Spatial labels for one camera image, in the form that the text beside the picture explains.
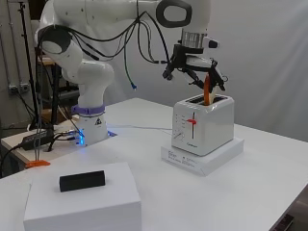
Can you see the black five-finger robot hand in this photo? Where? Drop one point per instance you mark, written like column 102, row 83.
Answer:
column 189, row 62

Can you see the orange block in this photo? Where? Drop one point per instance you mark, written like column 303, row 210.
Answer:
column 207, row 93

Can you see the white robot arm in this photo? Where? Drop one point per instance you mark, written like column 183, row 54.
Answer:
column 93, row 77

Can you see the steel toaster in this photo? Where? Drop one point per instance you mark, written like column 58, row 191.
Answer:
column 208, row 128

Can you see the white hanging sheet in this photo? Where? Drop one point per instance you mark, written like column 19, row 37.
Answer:
column 263, row 48

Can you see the white flat box with print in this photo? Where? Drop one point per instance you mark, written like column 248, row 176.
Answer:
column 199, row 165

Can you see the black block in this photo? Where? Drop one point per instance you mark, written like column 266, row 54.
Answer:
column 82, row 181

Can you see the black stand pole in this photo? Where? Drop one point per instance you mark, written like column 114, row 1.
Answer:
column 27, row 48

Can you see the black power box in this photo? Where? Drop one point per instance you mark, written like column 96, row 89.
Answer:
column 38, row 139

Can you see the large white flat box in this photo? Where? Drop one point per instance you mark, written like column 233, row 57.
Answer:
column 96, row 208

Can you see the orange clamp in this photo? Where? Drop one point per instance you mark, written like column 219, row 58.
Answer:
column 38, row 163

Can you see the white side table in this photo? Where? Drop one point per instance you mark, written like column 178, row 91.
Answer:
column 19, row 150

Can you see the wall socket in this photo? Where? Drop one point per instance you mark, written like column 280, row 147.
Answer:
column 18, row 88

